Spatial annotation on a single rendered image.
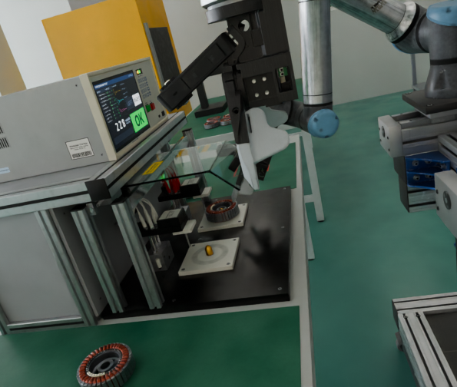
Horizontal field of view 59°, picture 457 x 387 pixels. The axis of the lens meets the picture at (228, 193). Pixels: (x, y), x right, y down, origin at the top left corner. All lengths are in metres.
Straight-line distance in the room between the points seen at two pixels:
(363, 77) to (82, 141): 5.64
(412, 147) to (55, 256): 0.96
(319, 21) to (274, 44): 0.58
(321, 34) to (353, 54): 5.29
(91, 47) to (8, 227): 3.99
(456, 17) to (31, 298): 1.26
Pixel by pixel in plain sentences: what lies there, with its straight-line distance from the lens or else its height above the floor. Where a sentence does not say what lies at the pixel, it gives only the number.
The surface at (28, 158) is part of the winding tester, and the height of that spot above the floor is 1.16.
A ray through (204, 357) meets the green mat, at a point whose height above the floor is 0.75.
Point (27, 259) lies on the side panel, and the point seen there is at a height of 0.95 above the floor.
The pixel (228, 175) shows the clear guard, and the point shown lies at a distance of 0.92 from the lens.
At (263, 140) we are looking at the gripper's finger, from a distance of 0.46.
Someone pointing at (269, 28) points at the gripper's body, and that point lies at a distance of 0.49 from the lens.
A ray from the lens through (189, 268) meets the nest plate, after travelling 1.10.
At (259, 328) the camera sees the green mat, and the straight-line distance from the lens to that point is 0.90.
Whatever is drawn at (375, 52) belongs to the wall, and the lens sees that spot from 6.39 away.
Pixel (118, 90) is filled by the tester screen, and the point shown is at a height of 1.26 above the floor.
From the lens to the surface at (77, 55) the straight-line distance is 5.01.
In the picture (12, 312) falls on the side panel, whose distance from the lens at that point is 1.22.
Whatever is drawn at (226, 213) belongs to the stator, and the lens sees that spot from 1.29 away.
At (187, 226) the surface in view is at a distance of 1.10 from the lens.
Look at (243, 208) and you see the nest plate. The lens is 1.36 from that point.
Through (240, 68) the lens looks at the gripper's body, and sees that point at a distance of 0.47.
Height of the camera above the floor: 1.32
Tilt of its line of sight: 21 degrees down
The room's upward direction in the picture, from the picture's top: 15 degrees counter-clockwise
